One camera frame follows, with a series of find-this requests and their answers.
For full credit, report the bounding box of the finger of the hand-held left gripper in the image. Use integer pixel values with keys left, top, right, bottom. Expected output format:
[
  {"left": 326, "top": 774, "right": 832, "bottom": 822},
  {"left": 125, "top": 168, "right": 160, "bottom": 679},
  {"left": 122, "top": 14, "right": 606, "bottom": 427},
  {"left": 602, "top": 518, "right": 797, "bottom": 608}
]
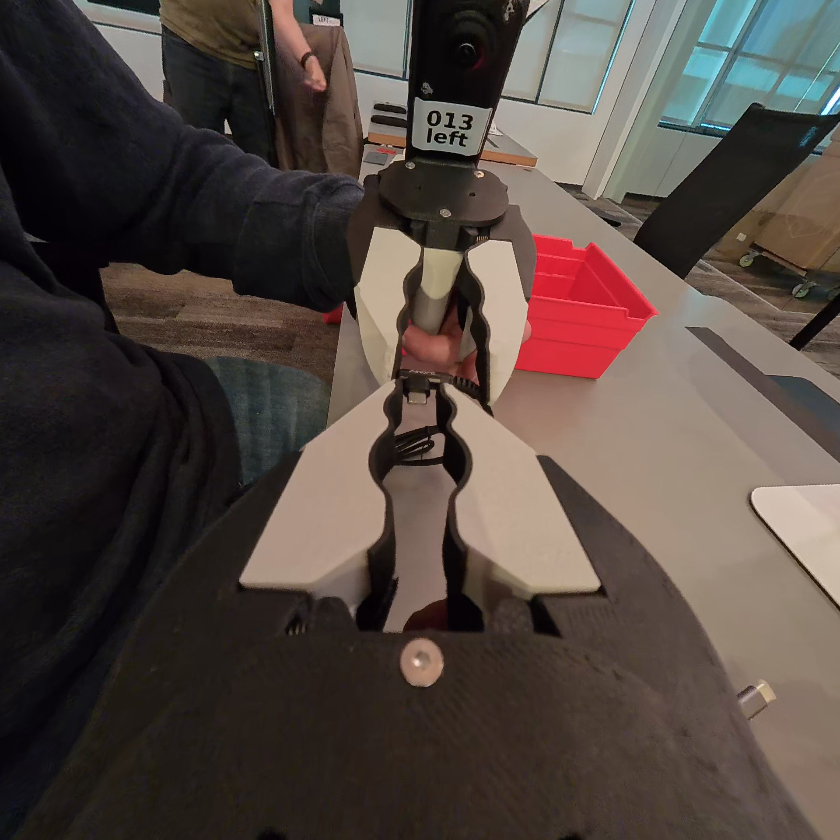
[
  {"left": 460, "top": 237, "right": 530, "bottom": 401},
  {"left": 355, "top": 226, "right": 427, "bottom": 384}
]

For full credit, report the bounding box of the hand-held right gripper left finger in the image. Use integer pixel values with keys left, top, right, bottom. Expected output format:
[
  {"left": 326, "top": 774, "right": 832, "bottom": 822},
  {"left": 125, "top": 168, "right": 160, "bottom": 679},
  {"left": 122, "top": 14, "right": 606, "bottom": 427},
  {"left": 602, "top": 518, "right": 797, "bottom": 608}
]
[{"left": 241, "top": 381, "right": 401, "bottom": 598}]

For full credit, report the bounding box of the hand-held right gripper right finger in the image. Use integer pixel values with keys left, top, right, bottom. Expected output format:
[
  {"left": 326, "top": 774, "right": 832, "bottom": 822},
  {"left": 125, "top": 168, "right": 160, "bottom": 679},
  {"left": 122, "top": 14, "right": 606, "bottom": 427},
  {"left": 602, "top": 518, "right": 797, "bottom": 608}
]
[{"left": 444, "top": 388, "right": 602, "bottom": 602}]

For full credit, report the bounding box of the red plastic bin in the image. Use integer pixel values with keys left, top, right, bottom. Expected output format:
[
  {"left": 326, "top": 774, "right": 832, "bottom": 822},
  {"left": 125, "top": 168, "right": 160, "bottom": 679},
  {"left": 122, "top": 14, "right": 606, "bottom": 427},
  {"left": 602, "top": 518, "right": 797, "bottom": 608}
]
[{"left": 322, "top": 234, "right": 657, "bottom": 382}]

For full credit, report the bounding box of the thick smooth black cable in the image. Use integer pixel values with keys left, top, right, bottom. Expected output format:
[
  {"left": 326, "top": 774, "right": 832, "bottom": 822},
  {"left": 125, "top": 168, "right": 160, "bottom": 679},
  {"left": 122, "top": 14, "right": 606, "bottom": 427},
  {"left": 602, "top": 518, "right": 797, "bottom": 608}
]
[{"left": 394, "top": 372, "right": 778, "bottom": 720}]

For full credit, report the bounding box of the person's left forearm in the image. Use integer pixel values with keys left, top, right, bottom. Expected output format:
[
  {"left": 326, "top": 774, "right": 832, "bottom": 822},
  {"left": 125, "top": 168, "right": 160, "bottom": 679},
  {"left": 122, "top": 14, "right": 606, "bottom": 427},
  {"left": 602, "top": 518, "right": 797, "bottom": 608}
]
[{"left": 0, "top": 0, "right": 366, "bottom": 313}]

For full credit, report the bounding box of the person's left hand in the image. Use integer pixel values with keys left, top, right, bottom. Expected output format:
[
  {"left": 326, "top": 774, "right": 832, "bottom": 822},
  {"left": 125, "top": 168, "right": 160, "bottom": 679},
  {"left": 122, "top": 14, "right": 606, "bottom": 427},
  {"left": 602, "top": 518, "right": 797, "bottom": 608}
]
[{"left": 401, "top": 296, "right": 480, "bottom": 382}]

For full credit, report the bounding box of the person's right hand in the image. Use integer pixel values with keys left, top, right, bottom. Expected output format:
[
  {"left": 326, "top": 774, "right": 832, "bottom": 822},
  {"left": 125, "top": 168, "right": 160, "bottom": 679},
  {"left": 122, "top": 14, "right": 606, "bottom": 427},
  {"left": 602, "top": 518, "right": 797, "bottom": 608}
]
[{"left": 401, "top": 598, "right": 454, "bottom": 634}]

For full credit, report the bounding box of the wooden beam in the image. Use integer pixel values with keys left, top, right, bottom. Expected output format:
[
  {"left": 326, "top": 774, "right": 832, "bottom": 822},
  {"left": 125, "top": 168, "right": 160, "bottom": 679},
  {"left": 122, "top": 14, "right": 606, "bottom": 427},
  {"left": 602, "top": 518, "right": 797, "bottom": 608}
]
[{"left": 365, "top": 125, "right": 539, "bottom": 169}]

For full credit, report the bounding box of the person's blue jeans leg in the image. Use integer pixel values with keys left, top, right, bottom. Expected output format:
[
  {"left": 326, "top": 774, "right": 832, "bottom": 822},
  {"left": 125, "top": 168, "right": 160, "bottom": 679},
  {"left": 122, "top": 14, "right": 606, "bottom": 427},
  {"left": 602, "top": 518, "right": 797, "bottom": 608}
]
[{"left": 204, "top": 357, "right": 329, "bottom": 487}]

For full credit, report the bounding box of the brown jacket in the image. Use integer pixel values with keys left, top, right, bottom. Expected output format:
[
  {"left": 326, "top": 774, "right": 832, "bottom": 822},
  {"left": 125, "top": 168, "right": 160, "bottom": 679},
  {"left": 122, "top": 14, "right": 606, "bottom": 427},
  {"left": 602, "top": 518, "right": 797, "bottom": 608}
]
[{"left": 269, "top": 20, "right": 366, "bottom": 178}]

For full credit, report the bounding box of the white stand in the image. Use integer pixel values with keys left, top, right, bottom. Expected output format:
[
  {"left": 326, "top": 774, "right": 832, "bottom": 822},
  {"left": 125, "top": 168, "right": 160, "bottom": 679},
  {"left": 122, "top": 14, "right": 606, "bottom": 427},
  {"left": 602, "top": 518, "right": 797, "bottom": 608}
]
[{"left": 751, "top": 483, "right": 840, "bottom": 605}]

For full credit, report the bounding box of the stack of cardboard boxes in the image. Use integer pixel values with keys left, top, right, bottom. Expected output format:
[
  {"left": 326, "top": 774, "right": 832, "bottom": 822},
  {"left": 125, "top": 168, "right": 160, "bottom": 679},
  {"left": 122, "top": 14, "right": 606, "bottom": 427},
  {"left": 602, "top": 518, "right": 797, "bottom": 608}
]
[{"left": 709, "top": 158, "right": 840, "bottom": 296}]

